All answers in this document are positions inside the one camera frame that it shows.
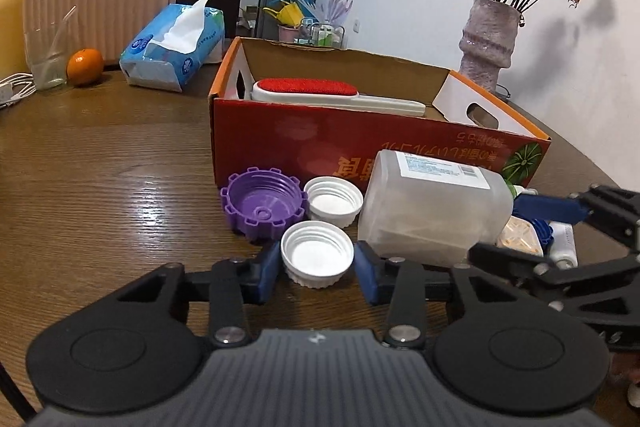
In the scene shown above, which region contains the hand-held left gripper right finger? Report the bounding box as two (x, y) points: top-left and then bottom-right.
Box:
(353, 241), (506, 349)

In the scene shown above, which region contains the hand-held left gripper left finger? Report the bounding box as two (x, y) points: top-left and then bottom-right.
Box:
(114, 241), (282, 349)

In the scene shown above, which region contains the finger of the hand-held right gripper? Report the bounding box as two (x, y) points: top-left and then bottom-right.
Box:
(467, 242), (640, 308)
(512, 183), (640, 254)

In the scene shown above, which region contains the white screw cap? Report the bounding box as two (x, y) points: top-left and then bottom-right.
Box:
(281, 221), (355, 289)
(304, 177), (364, 229)

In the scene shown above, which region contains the purple notched cap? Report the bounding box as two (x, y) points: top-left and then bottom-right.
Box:
(220, 167), (307, 242)

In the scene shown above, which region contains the translucent plastic bottle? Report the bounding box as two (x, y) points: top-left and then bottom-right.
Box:
(357, 150), (516, 269)

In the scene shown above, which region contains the red cardboard box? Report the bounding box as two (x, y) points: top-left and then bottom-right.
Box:
(207, 36), (552, 190)

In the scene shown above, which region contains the blue small cap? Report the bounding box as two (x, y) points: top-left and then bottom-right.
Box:
(532, 218), (552, 253)

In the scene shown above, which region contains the small white bottle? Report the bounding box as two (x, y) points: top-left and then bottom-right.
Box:
(547, 221), (579, 270)

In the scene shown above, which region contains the pink textured vase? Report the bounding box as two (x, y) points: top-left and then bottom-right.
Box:
(459, 0), (523, 92)

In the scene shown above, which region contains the red and white lint brush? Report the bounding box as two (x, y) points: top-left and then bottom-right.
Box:
(250, 78), (427, 116)

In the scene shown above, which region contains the blue tissue pack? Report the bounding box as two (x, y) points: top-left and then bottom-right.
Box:
(119, 0), (226, 92)

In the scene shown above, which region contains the yellow watering can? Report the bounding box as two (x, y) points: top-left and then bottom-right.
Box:
(264, 2), (304, 28)

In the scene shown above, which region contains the purple feather decoration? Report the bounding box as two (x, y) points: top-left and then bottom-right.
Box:
(322, 0), (354, 28)

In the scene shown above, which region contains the orange fruit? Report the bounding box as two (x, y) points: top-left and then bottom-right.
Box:
(66, 49), (105, 88)

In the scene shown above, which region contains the clear glass cup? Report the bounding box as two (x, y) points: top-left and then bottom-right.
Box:
(24, 6), (78, 90)

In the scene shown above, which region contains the yellow thermos bottle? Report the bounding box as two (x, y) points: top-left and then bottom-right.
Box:
(0, 0), (31, 80)

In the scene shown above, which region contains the wire rack with bottles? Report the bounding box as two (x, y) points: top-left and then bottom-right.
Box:
(299, 21), (347, 48)

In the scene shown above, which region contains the white charger with cable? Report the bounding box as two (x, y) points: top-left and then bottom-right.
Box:
(0, 72), (37, 110)

